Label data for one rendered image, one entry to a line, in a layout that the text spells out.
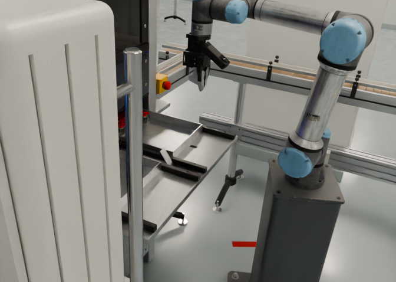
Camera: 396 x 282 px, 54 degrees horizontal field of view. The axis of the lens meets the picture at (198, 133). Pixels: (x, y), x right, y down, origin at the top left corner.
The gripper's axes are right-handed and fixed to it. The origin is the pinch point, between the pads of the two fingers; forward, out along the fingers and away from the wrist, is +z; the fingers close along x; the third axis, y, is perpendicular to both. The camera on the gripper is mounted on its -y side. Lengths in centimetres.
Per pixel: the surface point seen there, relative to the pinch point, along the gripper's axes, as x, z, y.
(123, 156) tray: 28.4, 20.2, 16.8
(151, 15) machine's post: -8.2, -22.0, 27.5
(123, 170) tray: 34.9, 21.3, 12.3
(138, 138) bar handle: 85, -26, -27
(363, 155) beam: -87, 55, -64
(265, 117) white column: -143, 72, 8
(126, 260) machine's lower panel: 14, 89, 28
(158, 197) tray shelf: 41.4, 21.6, -5.4
